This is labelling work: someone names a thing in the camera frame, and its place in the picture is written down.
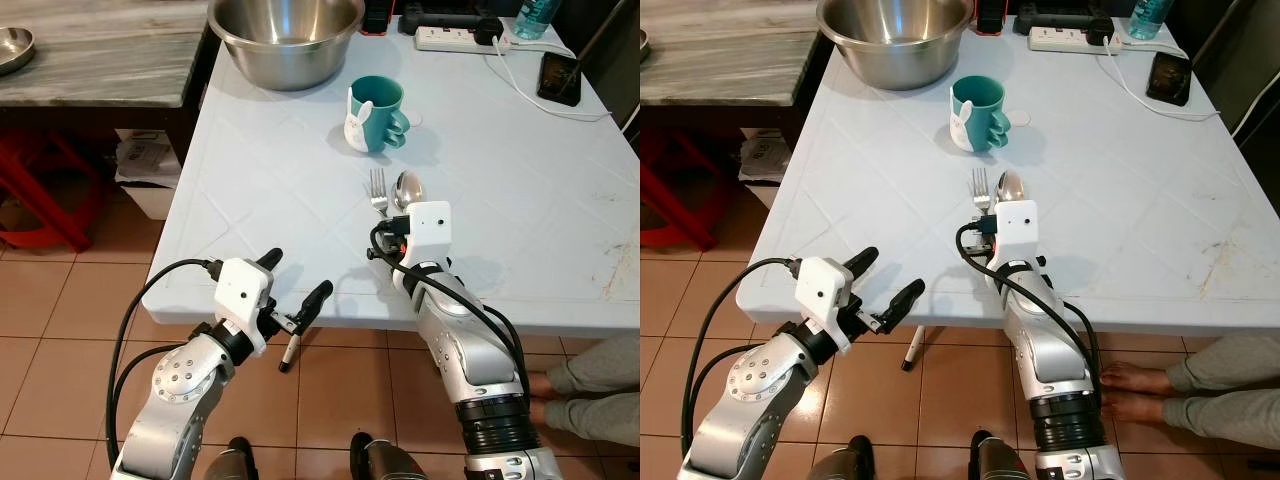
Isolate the teal mug with white print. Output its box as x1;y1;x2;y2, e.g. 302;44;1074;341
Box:
949;76;1014;154
345;76;412;154

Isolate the white plastic table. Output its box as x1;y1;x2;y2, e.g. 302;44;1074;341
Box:
141;20;641;374
748;20;1280;372

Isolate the white box with papers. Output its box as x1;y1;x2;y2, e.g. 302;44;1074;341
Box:
739;129;793;211
114;129;183;222

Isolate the robot left leg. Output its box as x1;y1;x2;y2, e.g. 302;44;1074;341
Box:
813;434;877;480
204;436;260;480

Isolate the robot leg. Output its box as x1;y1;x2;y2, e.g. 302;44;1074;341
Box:
813;434;877;480
964;429;1033;480
204;436;260;480
349;431;415;480

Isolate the robot right leg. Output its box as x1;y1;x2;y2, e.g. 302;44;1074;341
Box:
349;431;415;480
964;429;1033;480

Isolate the white power strip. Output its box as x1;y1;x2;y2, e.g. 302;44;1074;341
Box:
415;25;512;53
1028;25;1117;53

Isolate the large stainless steel bowl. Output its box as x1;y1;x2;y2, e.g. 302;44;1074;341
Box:
817;0;975;92
208;0;366;92

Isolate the red plastic stool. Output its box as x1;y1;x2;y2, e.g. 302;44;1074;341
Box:
0;128;103;253
640;128;703;253

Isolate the black box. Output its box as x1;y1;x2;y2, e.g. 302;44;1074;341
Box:
399;2;483;35
1014;0;1101;32

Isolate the black phone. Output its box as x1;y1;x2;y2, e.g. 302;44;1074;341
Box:
1145;51;1194;107
536;50;584;108

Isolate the marble counter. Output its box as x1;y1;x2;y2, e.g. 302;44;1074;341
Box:
0;0;220;166
640;0;833;151

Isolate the person's grey trouser leg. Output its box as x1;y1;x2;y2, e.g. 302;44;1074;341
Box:
548;392;641;447
1168;392;1280;452
1164;334;1280;397
544;333;641;397

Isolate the clear plastic water bottle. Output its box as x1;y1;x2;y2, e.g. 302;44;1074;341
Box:
513;0;554;41
1129;0;1176;41

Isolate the dark cabinet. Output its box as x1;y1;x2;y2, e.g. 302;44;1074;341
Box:
572;0;641;136
1165;0;1280;186

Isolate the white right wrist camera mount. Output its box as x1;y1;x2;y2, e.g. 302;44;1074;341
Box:
992;200;1037;269
404;201;452;272

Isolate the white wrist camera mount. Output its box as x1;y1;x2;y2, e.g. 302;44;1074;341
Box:
992;200;1037;269
404;201;452;272
796;256;857;353
212;257;277;357

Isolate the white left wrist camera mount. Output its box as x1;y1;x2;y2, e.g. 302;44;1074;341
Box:
796;256;857;353
212;257;277;357

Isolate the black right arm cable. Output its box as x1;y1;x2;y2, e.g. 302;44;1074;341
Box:
955;221;1103;396
369;221;532;403

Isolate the white power cable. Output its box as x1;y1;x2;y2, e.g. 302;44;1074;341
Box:
484;40;614;124
1095;42;1223;123

